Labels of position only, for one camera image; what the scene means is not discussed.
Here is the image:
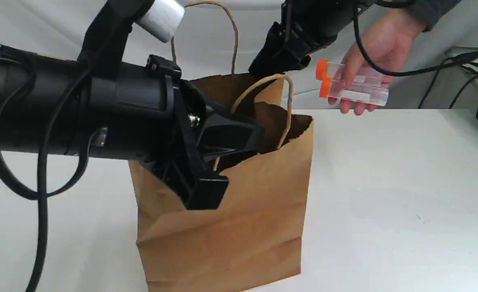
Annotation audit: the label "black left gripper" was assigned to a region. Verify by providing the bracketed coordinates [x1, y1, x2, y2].
[117, 55, 265, 210]

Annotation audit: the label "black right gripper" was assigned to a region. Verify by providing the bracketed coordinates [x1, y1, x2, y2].
[248, 0, 363, 78]

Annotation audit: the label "orange-capped clear tube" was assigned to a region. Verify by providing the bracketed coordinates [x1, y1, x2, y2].
[319, 78, 389, 107]
[315, 59, 383, 87]

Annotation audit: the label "brown paper shopping bag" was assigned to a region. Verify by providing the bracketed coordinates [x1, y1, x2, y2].
[127, 0, 314, 292]

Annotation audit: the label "dark grey sleeved forearm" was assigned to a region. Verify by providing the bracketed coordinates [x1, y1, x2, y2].
[405, 0, 460, 32]

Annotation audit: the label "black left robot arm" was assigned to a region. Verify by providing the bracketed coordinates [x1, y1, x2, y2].
[0, 0, 265, 210]

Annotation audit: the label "white cylinder on arm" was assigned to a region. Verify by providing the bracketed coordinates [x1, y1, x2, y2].
[135, 0, 185, 43]

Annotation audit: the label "person's bare hand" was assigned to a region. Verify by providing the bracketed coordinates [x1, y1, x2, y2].
[339, 8, 428, 115]

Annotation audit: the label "grey draped backdrop cloth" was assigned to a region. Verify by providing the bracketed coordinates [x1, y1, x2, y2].
[0, 0, 478, 108]

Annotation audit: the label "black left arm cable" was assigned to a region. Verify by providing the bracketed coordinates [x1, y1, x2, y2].
[0, 61, 101, 292]

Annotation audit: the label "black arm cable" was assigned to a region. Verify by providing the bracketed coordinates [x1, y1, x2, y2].
[351, 0, 478, 77]
[0, 61, 101, 292]

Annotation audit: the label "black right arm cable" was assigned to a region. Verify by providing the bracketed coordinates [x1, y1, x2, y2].
[351, 0, 478, 77]

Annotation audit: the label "black cables at right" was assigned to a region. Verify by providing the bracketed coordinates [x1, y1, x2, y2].
[418, 8, 478, 109]

